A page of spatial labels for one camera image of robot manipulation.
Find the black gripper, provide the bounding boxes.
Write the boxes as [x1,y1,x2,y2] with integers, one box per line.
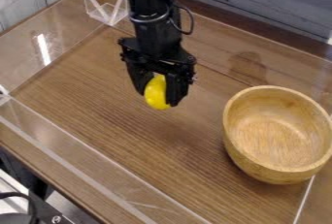
[118,8,195,107]

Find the yellow lemon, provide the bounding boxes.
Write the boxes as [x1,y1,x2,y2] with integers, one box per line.
[144,75,170,111]

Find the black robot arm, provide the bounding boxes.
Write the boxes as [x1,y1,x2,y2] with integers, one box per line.
[118,0,195,107]

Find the brown wooden bowl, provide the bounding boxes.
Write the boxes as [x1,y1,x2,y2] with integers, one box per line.
[222,85,332,185]

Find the clear acrylic enclosure wall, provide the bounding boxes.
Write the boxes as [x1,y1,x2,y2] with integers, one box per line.
[0,0,332,224]

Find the clear acrylic corner bracket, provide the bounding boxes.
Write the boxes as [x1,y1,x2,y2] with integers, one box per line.
[83,0,128,26]

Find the black metal table frame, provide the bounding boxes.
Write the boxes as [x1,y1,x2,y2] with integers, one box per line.
[0,148,102,224]

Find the black cable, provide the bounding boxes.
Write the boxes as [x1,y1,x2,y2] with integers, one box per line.
[0,191,37,224]

